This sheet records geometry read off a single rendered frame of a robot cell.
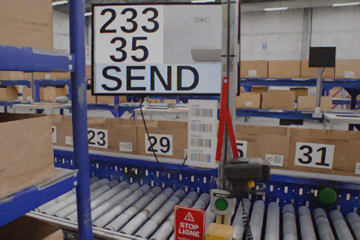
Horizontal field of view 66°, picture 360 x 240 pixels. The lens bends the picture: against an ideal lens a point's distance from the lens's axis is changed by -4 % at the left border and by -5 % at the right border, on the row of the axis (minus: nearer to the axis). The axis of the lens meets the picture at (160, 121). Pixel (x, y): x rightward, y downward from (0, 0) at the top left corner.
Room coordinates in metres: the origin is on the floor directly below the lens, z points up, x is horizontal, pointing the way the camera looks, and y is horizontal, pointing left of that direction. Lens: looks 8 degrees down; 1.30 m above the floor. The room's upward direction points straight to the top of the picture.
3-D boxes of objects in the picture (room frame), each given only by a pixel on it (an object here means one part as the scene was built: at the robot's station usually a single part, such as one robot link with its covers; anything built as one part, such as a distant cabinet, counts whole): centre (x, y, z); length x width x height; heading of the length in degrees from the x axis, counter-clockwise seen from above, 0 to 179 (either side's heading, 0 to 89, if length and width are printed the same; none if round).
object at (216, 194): (0.79, -0.18, 0.95); 0.07 x 0.03 x 0.07; 68
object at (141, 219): (1.21, 0.05, 0.73); 0.52 x 0.05 x 0.05; 158
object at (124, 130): (1.79, 0.26, 0.97); 0.39 x 0.29 x 0.17; 67
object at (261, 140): (1.49, -0.47, 0.97); 0.39 x 0.29 x 0.17; 68
